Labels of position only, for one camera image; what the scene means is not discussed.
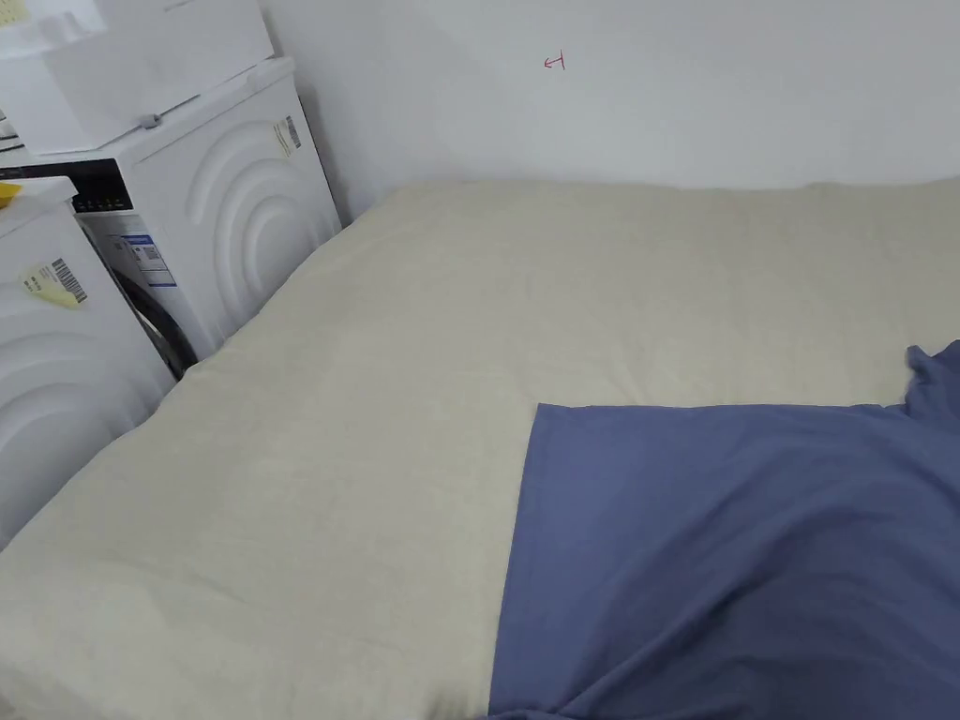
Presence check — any dark blue shirt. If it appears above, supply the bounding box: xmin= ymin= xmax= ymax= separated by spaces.
xmin=486 ymin=338 xmax=960 ymax=720

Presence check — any bed with beige sheet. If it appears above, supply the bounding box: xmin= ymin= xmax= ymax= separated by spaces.
xmin=0 ymin=176 xmax=960 ymax=720

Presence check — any white washing machine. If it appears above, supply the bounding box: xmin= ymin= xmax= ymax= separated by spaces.
xmin=0 ymin=0 xmax=345 ymax=383
xmin=0 ymin=173 xmax=178 ymax=550

